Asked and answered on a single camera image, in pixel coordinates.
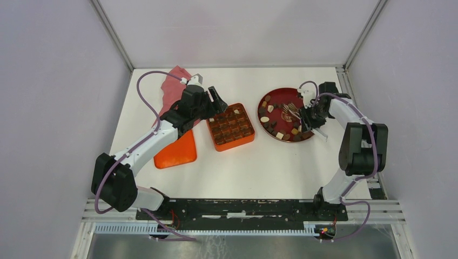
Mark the orange chocolate box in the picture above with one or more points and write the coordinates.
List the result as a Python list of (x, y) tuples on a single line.
[(231, 130)]

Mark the pink cloth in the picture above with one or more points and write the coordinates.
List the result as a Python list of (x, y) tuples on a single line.
[(172, 88)]

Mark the orange box lid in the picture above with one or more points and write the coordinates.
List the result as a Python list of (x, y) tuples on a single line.
[(181, 152)]

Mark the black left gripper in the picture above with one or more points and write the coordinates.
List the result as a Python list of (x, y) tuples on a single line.
[(217, 107)]

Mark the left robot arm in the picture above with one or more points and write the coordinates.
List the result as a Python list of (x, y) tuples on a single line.
[(114, 175)]

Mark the red round plate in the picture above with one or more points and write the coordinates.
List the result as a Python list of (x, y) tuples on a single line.
[(281, 123)]

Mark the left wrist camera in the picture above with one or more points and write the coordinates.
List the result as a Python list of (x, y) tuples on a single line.
[(193, 81)]

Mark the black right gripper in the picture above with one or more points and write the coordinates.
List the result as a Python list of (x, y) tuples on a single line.
[(304, 114)]

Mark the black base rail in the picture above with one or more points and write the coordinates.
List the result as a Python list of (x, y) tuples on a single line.
[(239, 214)]

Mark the silver white-handled tongs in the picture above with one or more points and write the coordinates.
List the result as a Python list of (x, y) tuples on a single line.
[(295, 112)]

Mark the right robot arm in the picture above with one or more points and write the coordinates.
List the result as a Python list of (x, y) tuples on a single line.
[(363, 148)]

